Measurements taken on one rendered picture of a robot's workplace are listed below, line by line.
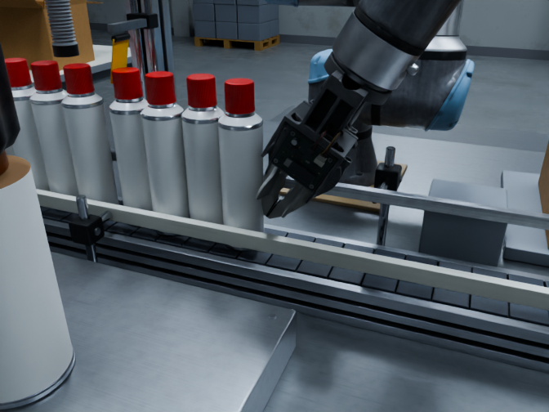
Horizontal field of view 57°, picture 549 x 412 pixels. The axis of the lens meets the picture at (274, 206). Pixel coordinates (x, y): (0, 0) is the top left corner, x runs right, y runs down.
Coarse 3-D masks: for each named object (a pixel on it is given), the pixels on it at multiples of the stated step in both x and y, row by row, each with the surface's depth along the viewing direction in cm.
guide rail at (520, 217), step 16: (288, 176) 63; (336, 192) 61; (352, 192) 60; (368, 192) 59; (384, 192) 59; (400, 192) 59; (416, 208) 58; (432, 208) 57; (448, 208) 57; (464, 208) 56; (480, 208) 55; (496, 208) 55; (512, 208) 55; (512, 224) 55; (528, 224) 54; (544, 224) 54
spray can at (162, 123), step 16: (160, 80) 58; (160, 96) 59; (144, 112) 60; (160, 112) 59; (176, 112) 60; (144, 128) 61; (160, 128) 60; (176, 128) 60; (160, 144) 60; (176, 144) 61; (160, 160) 61; (176, 160) 62; (160, 176) 62; (176, 176) 63; (160, 192) 63; (176, 192) 64; (160, 208) 65; (176, 208) 65
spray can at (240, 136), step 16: (240, 80) 56; (240, 96) 55; (240, 112) 56; (224, 128) 56; (240, 128) 56; (256, 128) 57; (224, 144) 57; (240, 144) 57; (256, 144) 57; (224, 160) 58; (240, 160) 57; (256, 160) 58; (224, 176) 59; (240, 176) 58; (256, 176) 59; (224, 192) 60; (240, 192) 59; (256, 192) 60; (224, 208) 62; (240, 208) 60; (256, 208) 61; (224, 224) 63; (240, 224) 61; (256, 224) 62
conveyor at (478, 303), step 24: (48, 216) 71; (72, 216) 71; (168, 240) 65; (192, 240) 65; (312, 240) 65; (264, 264) 61; (288, 264) 60; (312, 264) 60; (432, 264) 60; (456, 264) 60; (384, 288) 56; (408, 288) 56; (432, 288) 56; (504, 312) 52; (528, 312) 52
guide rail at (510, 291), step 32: (160, 224) 64; (192, 224) 62; (288, 256) 59; (320, 256) 57; (352, 256) 56; (384, 256) 55; (448, 288) 53; (480, 288) 52; (512, 288) 50; (544, 288) 50
